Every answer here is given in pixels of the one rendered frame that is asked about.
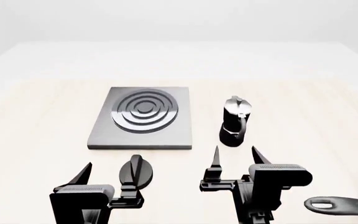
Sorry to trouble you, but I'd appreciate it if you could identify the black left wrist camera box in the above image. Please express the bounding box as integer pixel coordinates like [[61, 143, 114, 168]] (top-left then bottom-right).
[[49, 183, 116, 209]]

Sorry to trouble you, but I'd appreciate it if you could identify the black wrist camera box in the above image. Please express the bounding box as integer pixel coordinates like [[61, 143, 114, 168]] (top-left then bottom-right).
[[248, 162, 314, 190], [49, 183, 116, 209]]

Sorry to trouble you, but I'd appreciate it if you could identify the grey stove plate with burner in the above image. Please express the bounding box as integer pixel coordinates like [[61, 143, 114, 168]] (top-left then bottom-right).
[[86, 86, 194, 151]]

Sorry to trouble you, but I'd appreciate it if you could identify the grey pan handle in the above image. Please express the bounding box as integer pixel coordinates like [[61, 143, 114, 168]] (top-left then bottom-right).
[[303, 168, 358, 222]]

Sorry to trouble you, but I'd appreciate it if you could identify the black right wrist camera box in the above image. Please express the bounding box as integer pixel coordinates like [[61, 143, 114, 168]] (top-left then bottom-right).
[[248, 162, 314, 190]]

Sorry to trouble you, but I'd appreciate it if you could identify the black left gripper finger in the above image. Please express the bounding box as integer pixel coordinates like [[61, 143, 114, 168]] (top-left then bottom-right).
[[60, 161, 94, 187], [121, 155, 140, 200]]

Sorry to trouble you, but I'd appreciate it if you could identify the black silver moka pot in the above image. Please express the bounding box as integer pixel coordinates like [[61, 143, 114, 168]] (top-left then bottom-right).
[[219, 95, 254, 148]]

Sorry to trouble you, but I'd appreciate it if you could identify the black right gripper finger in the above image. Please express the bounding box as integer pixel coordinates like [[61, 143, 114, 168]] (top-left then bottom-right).
[[251, 146, 273, 166], [204, 145, 224, 183]]

